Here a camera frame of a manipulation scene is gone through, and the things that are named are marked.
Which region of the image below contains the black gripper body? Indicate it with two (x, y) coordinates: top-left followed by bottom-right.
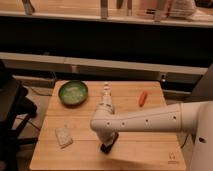
(100, 133), (119, 154)

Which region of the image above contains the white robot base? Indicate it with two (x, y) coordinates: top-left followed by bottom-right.
(181, 101), (213, 171)

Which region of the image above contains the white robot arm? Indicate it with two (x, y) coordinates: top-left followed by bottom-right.
(90, 104), (189, 154)

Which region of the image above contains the small white bottle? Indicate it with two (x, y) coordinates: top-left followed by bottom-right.
(103, 82), (114, 110)

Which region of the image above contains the green bowl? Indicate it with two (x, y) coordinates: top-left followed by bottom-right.
(58, 80), (88, 106)

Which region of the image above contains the orange carrot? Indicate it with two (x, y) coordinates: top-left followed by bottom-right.
(138, 91), (148, 107)

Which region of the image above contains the black office chair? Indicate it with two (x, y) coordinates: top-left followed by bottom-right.
(0, 60), (37, 171)

